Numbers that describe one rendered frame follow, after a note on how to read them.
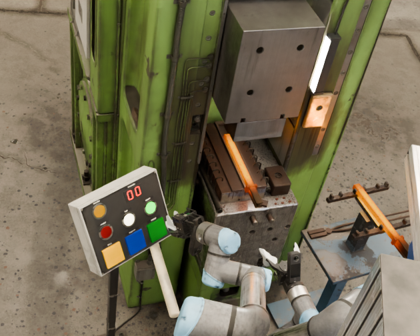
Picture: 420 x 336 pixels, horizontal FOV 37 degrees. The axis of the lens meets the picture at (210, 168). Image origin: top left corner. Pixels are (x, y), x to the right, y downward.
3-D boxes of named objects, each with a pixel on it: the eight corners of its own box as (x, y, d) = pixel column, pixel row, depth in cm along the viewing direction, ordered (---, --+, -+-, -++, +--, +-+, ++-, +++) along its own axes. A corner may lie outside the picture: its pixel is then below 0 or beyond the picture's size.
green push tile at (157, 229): (168, 234, 240) (163, 217, 237) (153, 243, 236) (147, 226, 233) (165, 233, 241) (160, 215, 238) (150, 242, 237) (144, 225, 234)
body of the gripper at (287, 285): (271, 273, 239) (283, 299, 231) (276, 259, 233) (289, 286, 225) (290, 269, 242) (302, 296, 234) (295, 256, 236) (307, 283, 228)
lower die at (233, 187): (263, 197, 269) (267, 184, 263) (219, 204, 263) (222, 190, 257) (232, 133, 296) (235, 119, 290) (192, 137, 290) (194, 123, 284)
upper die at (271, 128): (281, 137, 244) (286, 118, 237) (233, 142, 238) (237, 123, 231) (245, 72, 271) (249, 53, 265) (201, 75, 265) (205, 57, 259)
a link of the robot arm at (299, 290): (293, 296, 222) (314, 292, 225) (288, 285, 225) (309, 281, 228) (289, 307, 228) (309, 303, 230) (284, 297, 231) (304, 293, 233)
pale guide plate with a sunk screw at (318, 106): (322, 126, 266) (333, 95, 254) (303, 128, 263) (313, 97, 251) (320, 123, 267) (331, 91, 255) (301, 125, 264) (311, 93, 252)
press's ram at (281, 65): (318, 115, 241) (348, 25, 214) (224, 124, 230) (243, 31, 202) (279, 51, 269) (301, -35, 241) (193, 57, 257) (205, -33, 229)
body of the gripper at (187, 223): (186, 207, 221) (208, 213, 212) (191, 227, 224) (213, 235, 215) (169, 216, 216) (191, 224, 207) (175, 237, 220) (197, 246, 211)
